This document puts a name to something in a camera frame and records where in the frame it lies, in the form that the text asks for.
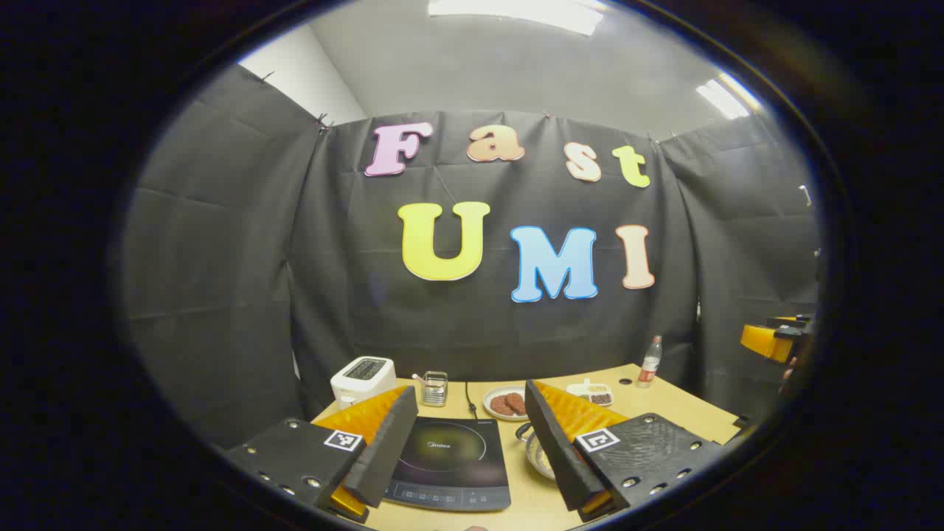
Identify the white divided dish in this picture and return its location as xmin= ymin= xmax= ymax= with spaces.
xmin=566 ymin=378 xmax=614 ymax=408

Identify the steel pot with black handles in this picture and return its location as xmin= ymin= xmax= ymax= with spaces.
xmin=514 ymin=422 xmax=558 ymax=482

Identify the ceiling light panel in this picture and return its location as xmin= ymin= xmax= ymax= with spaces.
xmin=696 ymin=72 xmax=762 ymax=120

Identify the plastic bottle with red label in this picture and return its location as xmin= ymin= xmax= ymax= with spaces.
xmin=636 ymin=336 xmax=663 ymax=389

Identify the black backdrop cloth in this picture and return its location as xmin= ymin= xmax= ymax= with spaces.
xmin=122 ymin=65 xmax=821 ymax=451

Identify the white toaster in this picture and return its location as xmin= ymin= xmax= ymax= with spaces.
xmin=330 ymin=356 xmax=398 ymax=410

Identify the black induction cooktop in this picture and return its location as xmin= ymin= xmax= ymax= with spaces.
xmin=380 ymin=417 xmax=512 ymax=513

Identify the wire mesh utensil holder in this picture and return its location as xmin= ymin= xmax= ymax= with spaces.
xmin=420 ymin=371 xmax=449 ymax=408

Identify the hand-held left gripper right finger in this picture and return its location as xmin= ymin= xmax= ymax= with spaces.
xmin=524 ymin=380 xmax=727 ymax=523

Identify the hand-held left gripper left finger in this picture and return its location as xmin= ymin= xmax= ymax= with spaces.
xmin=225 ymin=385 xmax=419 ymax=524

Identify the white round plate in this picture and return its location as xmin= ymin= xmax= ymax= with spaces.
xmin=483 ymin=386 xmax=529 ymax=422

